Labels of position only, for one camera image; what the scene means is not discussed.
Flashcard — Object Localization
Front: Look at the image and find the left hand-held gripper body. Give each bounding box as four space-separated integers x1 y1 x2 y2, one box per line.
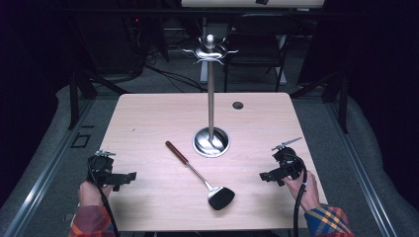
86 149 117 188

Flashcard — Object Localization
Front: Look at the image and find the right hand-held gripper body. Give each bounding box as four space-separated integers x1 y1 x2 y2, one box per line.
271 136 306 181

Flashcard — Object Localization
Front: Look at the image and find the person's left hand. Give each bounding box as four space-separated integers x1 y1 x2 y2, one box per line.
77 180 114 208

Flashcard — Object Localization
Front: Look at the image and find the person's right hand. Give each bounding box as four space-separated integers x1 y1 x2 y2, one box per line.
283 170 321 213

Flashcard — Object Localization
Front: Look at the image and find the steel utensil hanging stand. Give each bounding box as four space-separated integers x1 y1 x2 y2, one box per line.
182 33 239 159

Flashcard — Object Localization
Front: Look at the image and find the black chair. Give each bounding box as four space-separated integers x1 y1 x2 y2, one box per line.
223 13 293 94

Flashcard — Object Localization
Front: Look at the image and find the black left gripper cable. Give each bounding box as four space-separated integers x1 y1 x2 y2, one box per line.
87 162 121 237

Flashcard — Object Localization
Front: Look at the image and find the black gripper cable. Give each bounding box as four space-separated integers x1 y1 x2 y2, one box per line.
87 162 121 237
291 154 309 237

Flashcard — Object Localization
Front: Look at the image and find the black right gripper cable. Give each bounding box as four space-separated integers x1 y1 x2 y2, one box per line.
291 154 309 237

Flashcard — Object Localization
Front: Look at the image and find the wooden-handled black spatula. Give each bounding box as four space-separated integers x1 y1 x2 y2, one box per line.
164 140 236 211

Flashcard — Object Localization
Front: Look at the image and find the grey metal floor rail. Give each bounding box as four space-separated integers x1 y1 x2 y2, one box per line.
324 98 399 237
0 98 97 237

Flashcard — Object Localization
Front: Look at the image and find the black metal frame stand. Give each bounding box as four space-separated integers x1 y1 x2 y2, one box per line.
289 69 351 134
66 69 130 131

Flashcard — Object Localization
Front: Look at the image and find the black floor cable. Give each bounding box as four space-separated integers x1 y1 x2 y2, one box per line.
143 62 209 94

